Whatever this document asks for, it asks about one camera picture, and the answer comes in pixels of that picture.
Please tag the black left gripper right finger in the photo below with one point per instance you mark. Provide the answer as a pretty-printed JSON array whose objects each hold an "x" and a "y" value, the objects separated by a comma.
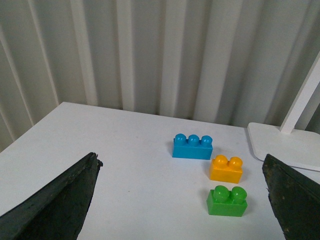
[{"x": 294, "y": 198}]

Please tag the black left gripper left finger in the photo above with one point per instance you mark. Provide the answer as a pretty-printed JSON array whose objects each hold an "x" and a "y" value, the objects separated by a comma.
[{"x": 58, "y": 210}]

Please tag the yellow two-stud toy block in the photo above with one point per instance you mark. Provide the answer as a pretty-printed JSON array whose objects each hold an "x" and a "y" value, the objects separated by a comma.
[{"x": 224, "y": 170}]

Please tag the green two-stud toy block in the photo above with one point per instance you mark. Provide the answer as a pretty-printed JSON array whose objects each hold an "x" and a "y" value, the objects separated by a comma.
[{"x": 224, "y": 202}]

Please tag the blue three-stud toy block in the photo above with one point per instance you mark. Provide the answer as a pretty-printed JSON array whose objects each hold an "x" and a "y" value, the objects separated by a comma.
[{"x": 192, "y": 147}]

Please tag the white lamp stand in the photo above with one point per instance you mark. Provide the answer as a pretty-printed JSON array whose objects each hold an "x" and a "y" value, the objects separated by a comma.
[{"x": 297, "y": 148}]

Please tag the white pleated curtain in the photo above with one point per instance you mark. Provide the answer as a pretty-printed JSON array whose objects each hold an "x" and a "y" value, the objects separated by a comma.
[{"x": 229, "y": 62}]

